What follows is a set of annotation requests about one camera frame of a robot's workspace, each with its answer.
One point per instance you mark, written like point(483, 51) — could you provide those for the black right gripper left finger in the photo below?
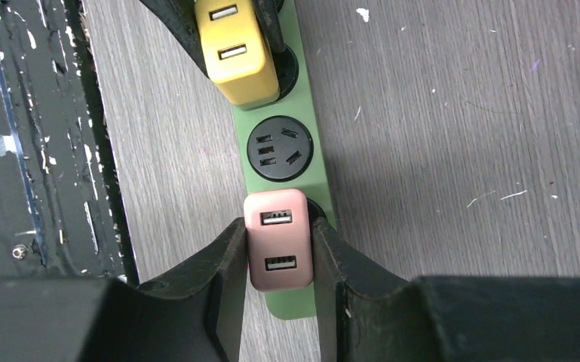
point(192, 312)

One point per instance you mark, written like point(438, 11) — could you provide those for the pink plug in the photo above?
point(278, 240)

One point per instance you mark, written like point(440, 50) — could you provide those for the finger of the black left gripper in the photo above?
point(267, 13)
point(179, 18)

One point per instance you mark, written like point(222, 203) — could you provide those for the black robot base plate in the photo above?
point(61, 212)

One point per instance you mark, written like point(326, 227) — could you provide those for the yellow plug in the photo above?
point(237, 57)

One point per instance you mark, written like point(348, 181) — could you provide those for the green power strip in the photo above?
point(280, 148)

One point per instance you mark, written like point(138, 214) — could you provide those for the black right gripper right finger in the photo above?
point(366, 313)

